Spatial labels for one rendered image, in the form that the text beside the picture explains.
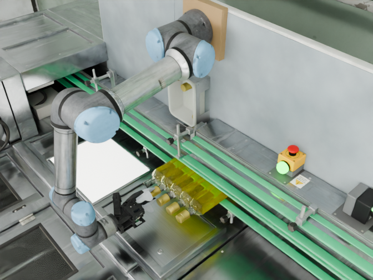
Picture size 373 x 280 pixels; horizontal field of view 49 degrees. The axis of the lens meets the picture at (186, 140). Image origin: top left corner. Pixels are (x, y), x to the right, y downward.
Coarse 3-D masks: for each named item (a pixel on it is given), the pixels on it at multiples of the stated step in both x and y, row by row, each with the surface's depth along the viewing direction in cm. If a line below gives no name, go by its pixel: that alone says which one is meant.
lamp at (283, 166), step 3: (279, 162) 145; (282, 162) 144; (285, 162) 144; (279, 165) 144; (282, 165) 143; (285, 165) 143; (288, 165) 144; (276, 168) 146; (279, 168) 144; (282, 168) 143; (285, 168) 143; (288, 168) 144; (279, 171) 145; (282, 171) 144; (285, 171) 143; (288, 171) 145
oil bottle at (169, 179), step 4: (184, 164) 172; (176, 168) 170; (180, 168) 170; (184, 168) 170; (188, 168) 170; (172, 172) 168; (176, 172) 168; (180, 172) 168; (184, 172) 168; (188, 172) 169; (164, 176) 167; (168, 176) 167; (172, 176) 167; (176, 176) 167; (180, 176) 167; (164, 180) 165; (168, 180) 165; (172, 180) 165; (176, 180) 165; (164, 184) 165; (168, 184) 164; (168, 188) 165
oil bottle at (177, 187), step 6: (186, 174) 167; (192, 174) 167; (198, 174) 167; (180, 180) 165; (186, 180) 165; (192, 180) 164; (198, 180) 166; (174, 186) 162; (180, 186) 162; (186, 186) 162; (174, 192) 161; (180, 192) 161
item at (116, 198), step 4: (112, 196) 160; (116, 196) 158; (120, 196) 161; (112, 200) 160; (116, 200) 157; (120, 200) 159; (116, 204) 155; (120, 204) 159; (116, 208) 154; (116, 212) 152
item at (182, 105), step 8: (168, 88) 179; (176, 88) 181; (192, 88) 178; (168, 96) 182; (176, 96) 184; (184, 96) 185; (192, 96) 180; (176, 104) 186; (184, 104) 188; (192, 104) 183; (176, 112) 186; (184, 112) 185; (192, 112) 185; (184, 120) 181; (192, 120) 180
